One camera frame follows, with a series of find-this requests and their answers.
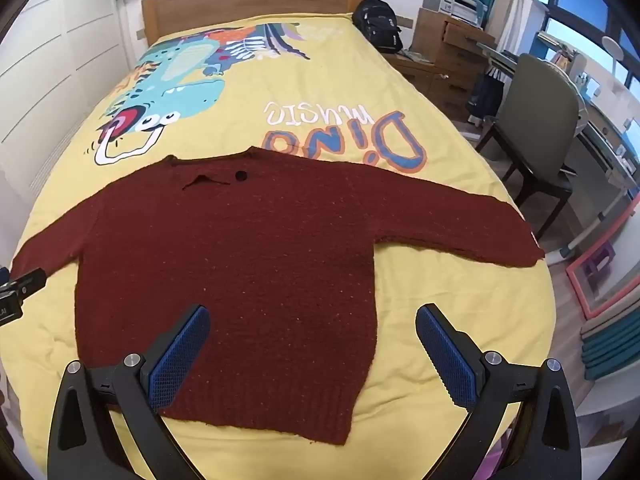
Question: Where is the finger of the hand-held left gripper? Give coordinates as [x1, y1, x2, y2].
[0, 267, 49, 306]

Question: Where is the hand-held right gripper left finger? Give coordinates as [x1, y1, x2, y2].
[46, 304, 211, 480]

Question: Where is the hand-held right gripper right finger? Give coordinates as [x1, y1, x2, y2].
[415, 303, 583, 480]

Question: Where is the dark red knit sweater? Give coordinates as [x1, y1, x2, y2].
[10, 146, 546, 447]

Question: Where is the purple cloth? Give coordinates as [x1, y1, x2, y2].
[479, 447, 508, 480]

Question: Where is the stack of teal beige boards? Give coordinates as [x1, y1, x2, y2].
[580, 290, 640, 383]

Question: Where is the purple stool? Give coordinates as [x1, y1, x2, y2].
[582, 242, 616, 286]

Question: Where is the white wardrobe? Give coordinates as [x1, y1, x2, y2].
[0, 0, 126, 201]

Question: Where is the yellow printed blanket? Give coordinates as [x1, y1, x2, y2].
[0, 12, 557, 480]

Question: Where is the grey-green chair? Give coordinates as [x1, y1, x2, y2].
[475, 52, 583, 231]

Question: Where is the white study desk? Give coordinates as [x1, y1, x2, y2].
[537, 30, 640, 266]

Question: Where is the navy bag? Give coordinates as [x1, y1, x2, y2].
[467, 67, 503, 123]

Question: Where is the wooden drawer cabinet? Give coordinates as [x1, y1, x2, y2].
[387, 7, 493, 123]

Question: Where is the black backpack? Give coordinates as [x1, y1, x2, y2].
[351, 0, 404, 53]

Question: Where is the white desk lamp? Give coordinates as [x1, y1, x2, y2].
[600, 35, 623, 78]

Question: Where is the white printer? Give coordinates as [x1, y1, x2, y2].
[422, 0, 488, 28]

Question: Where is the wooden bed headboard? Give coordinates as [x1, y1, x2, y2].
[141, 0, 367, 48]

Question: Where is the pink picture frame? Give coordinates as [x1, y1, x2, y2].
[565, 210, 640, 321]

